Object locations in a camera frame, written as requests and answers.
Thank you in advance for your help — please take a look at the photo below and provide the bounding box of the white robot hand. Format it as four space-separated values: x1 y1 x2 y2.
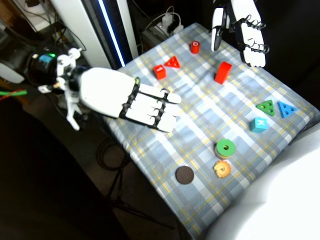
211 0 271 68
78 66 183 133

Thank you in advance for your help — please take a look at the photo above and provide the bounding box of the red cube with number 1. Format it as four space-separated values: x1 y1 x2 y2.
153 64 168 81

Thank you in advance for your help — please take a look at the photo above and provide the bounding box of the dark brown round cookie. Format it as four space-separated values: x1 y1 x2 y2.
175 165 195 185

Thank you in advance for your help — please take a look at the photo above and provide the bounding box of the teal cube with letter K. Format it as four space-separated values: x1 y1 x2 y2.
249 116 269 134

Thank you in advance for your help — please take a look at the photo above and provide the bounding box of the blue triangle with three holes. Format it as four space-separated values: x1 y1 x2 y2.
276 101 298 119

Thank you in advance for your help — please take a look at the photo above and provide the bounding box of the blue plaid cloth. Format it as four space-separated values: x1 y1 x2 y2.
103 22 315 240

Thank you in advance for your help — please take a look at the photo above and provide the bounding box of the white column with blue strip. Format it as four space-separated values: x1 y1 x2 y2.
49 0 139 70

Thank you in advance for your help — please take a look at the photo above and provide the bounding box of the white rounded robot body shell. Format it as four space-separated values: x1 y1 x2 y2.
204 124 320 240

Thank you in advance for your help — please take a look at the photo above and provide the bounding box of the tall red block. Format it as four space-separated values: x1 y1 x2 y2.
214 60 233 85

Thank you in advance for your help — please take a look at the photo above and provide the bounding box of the white power strip with plugs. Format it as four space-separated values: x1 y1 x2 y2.
159 13 185 35

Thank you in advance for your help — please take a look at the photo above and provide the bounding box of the tan flower-shaped biscuit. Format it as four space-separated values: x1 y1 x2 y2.
213 160 232 179

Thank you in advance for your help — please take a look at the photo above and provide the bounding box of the black tripod stand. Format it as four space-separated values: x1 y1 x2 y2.
104 159 176 231

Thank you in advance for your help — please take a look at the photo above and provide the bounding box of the red cylinder with letter Q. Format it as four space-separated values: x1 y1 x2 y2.
189 40 201 55

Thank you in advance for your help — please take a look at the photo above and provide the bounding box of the green triangle with three holes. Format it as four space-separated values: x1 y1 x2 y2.
255 99 276 117

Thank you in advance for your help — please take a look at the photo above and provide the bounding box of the stack of coloured rings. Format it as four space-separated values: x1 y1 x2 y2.
214 138 237 161

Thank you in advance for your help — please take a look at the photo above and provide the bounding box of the red triangle with three holes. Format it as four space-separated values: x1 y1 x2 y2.
164 56 181 70

